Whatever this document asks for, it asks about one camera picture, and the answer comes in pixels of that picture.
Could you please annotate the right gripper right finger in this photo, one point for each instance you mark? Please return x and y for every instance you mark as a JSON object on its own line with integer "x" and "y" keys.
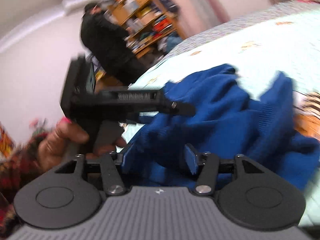
{"x": 204, "y": 167}

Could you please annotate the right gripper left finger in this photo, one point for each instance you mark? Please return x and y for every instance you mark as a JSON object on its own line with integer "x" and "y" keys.
{"x": 110, "y": 164}

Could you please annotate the blue knit sweater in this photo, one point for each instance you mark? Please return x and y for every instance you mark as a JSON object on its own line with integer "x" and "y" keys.
{"x": 227, "y": 122}

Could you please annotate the red plaid sleeve forearm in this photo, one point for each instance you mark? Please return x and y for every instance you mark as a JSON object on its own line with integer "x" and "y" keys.
{"x": 16, "y": 171}

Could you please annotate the person in black clothes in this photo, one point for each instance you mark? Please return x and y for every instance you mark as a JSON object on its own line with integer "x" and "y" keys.
{"x": 106, "y": 41}

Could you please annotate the person left hand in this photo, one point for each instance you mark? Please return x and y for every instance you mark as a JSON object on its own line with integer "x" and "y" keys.
{"x": 51, "y": 150}

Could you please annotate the wooden bookshelf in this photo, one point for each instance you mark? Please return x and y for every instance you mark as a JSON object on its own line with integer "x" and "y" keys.
{"x": 147, "y": 21}

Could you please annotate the pink curtain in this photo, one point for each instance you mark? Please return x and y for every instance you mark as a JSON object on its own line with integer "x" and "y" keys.
{"x": 196, "y": 16}

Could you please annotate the bee pattern quilted bedspread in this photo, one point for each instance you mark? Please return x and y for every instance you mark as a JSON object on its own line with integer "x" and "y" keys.
{"x": 258, "y": 54}

